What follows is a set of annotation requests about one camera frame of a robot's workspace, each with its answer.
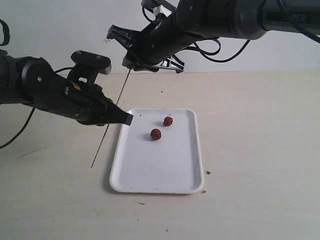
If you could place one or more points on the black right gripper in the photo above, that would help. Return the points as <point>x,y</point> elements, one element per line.
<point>157,42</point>

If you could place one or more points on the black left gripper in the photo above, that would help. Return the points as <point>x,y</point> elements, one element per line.
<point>77,100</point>

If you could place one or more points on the thin metal skewer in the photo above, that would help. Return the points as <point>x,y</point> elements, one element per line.
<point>113,117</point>

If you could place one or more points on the red meat chunk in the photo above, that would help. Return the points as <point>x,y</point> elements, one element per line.
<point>133,66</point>
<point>155,134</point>
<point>168,121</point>

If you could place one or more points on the red meat chunk top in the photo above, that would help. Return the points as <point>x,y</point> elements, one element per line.
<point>168,121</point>

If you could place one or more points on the red meat chunk bottom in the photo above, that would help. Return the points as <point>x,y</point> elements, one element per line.
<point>133,66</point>

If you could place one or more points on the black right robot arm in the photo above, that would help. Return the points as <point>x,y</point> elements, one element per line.
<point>239,19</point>

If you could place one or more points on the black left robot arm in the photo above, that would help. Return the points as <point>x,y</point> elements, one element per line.
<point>16,75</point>

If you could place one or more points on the white rectangular plastic tray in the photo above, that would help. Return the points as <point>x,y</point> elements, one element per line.
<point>170,165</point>

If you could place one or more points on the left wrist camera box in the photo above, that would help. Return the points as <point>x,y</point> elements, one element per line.
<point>88,65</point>

